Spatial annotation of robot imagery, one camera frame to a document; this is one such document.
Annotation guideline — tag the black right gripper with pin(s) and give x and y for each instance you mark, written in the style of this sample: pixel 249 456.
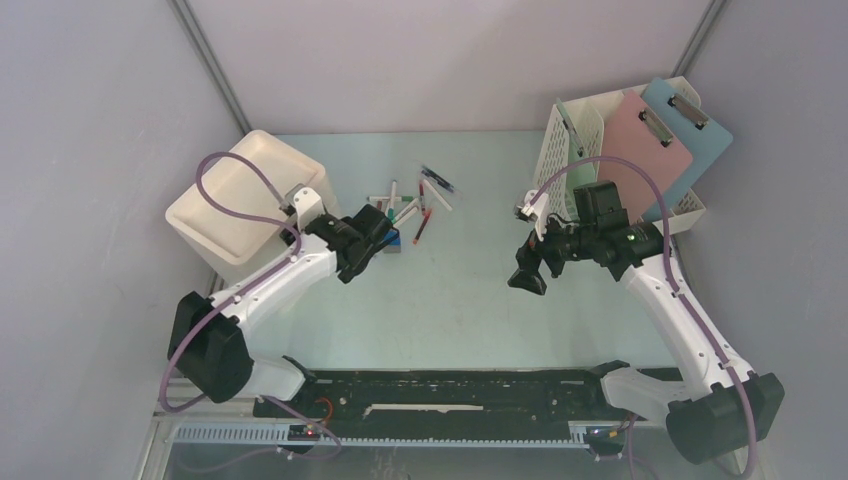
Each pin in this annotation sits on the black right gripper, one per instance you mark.
pixel 529 257

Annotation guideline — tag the blue eraser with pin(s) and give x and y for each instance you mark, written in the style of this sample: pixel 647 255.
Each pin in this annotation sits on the blue eraser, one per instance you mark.
pixel 392 243

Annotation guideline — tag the white drawer cabinet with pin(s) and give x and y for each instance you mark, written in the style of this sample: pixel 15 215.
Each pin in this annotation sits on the white drawer cabinet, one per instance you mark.
pixel 235 248

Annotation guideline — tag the green clipboard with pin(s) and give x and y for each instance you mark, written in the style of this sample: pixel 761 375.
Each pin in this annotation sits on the green clipboard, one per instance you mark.
pixel 585 131

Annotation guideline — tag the pink clipboard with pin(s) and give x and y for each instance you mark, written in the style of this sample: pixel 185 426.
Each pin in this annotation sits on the pink clipboard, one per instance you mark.
pixel 636 134

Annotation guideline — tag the blue clipboard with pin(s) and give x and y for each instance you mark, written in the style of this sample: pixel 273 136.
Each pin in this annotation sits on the blue clipboard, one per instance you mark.
pixel 702 136

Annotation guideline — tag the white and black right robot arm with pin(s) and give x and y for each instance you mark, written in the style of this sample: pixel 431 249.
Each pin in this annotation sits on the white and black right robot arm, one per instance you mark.
pixel 720 404

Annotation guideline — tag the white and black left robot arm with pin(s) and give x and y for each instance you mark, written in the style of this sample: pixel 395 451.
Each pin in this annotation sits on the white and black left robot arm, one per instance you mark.
pixel 211 337

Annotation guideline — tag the white marker teal tip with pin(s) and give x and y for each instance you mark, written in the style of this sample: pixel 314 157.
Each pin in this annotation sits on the white marker teal tip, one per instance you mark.
pixel 391 203

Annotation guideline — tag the white marker brown tip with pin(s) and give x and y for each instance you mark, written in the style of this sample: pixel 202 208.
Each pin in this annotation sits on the white marker brown tip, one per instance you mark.
pixel 405 216

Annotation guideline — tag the white marker green tip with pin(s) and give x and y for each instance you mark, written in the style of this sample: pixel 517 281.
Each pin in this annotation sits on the white marker green tip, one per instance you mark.
pixel 414 202

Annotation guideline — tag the red pen orange cap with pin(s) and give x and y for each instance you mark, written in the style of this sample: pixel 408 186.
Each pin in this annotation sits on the red pen orange cap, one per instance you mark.
pixel 422 226

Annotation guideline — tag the red transparent pen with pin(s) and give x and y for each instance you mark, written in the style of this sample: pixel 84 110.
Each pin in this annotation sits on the red transparent pen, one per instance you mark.
pixel 421 197

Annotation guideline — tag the white chalk stick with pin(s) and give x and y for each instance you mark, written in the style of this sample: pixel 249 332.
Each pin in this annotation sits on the white chalk stick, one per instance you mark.
pixel 437 195

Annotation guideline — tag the green transparent pen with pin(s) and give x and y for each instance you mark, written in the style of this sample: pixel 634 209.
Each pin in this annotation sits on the green transparent pen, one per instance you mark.
pixel 430 172

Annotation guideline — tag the white perforated file organizer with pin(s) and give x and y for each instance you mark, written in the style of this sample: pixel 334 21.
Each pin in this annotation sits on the white perforated file organizer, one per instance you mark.
pixel 554 152

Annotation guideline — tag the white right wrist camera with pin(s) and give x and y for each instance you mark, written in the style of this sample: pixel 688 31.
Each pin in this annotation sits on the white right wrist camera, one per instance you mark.
pixel 534 208

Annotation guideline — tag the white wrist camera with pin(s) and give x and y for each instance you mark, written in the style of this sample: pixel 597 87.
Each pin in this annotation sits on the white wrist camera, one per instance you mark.
pixel 308 205
pixel 534 208

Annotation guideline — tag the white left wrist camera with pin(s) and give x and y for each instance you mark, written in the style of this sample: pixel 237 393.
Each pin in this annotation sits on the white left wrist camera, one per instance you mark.
pixel 308 205

